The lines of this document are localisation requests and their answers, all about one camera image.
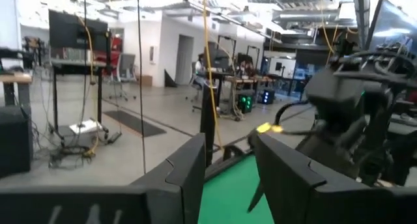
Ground yellow hanging cable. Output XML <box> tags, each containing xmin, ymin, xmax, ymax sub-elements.
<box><xmin>201</xmin><ymin>0</ymin><xmax>223</xmax><ymax>150</ymax></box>

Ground thin black hanging cable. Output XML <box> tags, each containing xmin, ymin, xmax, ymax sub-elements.
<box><xmin>81</xmin><ymin>0</ymin><xmax>89</xmax><ymax>128</ymax></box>
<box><xmin>136</xmin><ymin>0</ymin><xmax>147</xmax><ymax>175</ymax></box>

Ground cardboard box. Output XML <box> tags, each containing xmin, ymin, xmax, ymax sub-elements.
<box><xmin>137</xmin><ymin>74</ymin><xmax>154</xmax><ymax>87</ymax></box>

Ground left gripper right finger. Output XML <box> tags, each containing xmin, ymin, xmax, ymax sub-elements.
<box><xmin>253</xmin><ymin>133</ymin><xmax>417</xmax><ymax>224</ymax></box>

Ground black rolling monitor stand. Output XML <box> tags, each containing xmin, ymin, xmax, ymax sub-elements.
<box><xmin>48</xmin><ymin>58</ymin><xmax>123</xmax><ymax>153</ymax></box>

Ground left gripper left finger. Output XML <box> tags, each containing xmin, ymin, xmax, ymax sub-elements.
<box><xmin>0</xmin><ymin>132</ymin><xmax>207</xmax><ymax>224</ymax></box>

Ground black post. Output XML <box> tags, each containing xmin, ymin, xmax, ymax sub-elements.
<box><xmin>199</xmin><ymin>83</ymin><xmax>218</xmax><ymax>168</ymax></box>

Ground black table frame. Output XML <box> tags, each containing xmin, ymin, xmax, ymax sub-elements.
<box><xmin>203</xmin><ymin>143</ymin><xmax>259</xmax><ymax>183</ymax></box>

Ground wooden top desk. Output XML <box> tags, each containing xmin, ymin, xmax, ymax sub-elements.
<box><xmin>223</xmin><ymin>75</ymin><xmax>275</xmax><ymax>120</ymax></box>

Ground dark striped-edge floor mat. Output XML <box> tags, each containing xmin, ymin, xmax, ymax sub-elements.
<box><xmin>103</xmin><ymin>109</ymin><xmax>167</xmax><ymax>138</ymax></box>

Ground computer tower green lights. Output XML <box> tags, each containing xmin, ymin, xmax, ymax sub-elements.
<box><xmin>237</xmin><ymin>93</ymin><xmax>255</xmax><ymax>115</ymax></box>

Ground grey office chair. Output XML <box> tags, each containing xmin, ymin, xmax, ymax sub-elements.
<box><xmin>108</xmin><ymin>52</ymin><xmax>138</xmax><ymax>102</ymax></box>

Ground large black monitor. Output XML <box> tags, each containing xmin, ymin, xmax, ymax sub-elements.
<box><xmin>48</xmin><ymin>9</ymin><xmax>110</xmax><ymax>53</ymax></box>

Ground yellow cable tag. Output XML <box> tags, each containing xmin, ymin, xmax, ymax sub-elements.
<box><xmin>256</xmin><ymin>122</ymin><xmax>285</xmax><ymax>135</ymax></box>

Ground black cabinet box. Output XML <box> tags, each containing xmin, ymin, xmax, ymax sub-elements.
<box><xmin>0</xmin><ymin>104</ymin><xmax>34</xmax><ymax>180</ymax></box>

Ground computer tower blue lights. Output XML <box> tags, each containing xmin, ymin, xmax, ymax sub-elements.
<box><xmin>260</xmin><ymin>88</ymin><xmax>276</xmax><ymax>105</ymax></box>

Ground person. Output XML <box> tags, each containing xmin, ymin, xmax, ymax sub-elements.
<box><xmin>194</xmin><ymin>52</ymin><xmax>210</xmax><ymax>92</ymax></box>

